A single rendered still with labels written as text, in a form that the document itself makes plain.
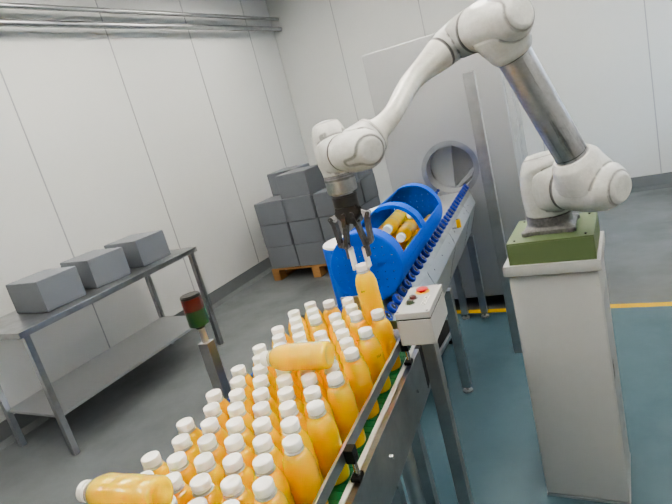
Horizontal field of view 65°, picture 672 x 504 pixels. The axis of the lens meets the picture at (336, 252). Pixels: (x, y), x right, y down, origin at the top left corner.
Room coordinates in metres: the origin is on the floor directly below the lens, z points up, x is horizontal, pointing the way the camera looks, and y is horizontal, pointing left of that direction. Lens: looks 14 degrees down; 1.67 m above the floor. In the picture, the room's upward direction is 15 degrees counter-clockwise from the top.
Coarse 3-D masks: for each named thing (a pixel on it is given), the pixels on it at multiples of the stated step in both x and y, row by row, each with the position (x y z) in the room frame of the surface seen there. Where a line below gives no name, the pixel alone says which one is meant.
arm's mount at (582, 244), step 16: (576, 224) 1.79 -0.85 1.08; (592, 224) 1.74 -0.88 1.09; (512, 240) 1.81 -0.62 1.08; (528, 240) 1.76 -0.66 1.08; (544, 240) 1.72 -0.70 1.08; (560, 240) 1.69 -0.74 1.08; (576, 240) 1.67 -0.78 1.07; (592, 240) 1.64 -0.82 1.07; (512, 256) 1.78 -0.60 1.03; (528, 256) 1.75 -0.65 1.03; (544, 256) 1.72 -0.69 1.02; (560, 256) 1.70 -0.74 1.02; (576, 256) 1.67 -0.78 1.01; (592, 256) 1.65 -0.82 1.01
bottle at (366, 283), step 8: (360, 272) 1.53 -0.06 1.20; (368, 272) 1.53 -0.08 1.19; (360, 280) 1.52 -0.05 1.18; (368, 280) 1.51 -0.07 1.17; (376, 280) 1.53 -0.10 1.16; (360, 288) 1.52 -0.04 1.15; (368, 288) 1.51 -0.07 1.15; (376, 288) 1.52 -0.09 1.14; (360, 296) 1.52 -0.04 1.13; (368, 296) 1.51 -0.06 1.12; (376, 296) 1.51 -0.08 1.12; (360, 304) 1.54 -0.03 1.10; (368, 304) 1.51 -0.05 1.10; (376, 304) 1.51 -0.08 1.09; (368, 312) 1.51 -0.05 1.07; (384, 312) 1.53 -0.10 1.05; (368, 320) 1.52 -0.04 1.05
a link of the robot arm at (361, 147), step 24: (432, 48) 1.65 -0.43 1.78; (408, 72) 1.62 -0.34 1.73; (432, 72) 1.64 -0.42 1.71; (408, 96) 1.52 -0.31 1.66; (360, 120) 1.42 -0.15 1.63; (384, 120) 1.41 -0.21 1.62; (336, 144) 1.39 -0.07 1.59; (360, 144) 1.32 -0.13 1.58; (384, 144) 1.34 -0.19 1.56; (336, 168) 1.45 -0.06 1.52; (360, 168) 1.34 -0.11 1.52
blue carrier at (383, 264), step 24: (408, 192) 2.70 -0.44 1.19; (432, 192) 2.61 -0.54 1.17; (384, 216) 2.65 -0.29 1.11; (432, 216) 2.41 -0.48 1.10; (360, 240) 1.91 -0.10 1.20; (384, 240) 1.87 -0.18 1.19; (336, 264) 1.96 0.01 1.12; (384, 264) 1.88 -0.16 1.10; (408, 264) 1.94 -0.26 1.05; (384, 288) 1.89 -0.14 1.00
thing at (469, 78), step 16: (464, 80) 2.96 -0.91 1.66; (480, 112) 2.94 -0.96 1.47; (480, 128) 2.94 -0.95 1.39; (480, 144) 2.95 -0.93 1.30; (480, 160) 2.96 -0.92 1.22; (496, 192) 2.99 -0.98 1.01; (496, 208) 2.94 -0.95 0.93; (496, 224) 2.95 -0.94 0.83; (496, 240) 2.95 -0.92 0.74; (496, 256) 2.96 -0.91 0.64; (512, 304) 2.94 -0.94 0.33; (512, 320) 2.95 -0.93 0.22; (512, 336) 2.96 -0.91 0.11
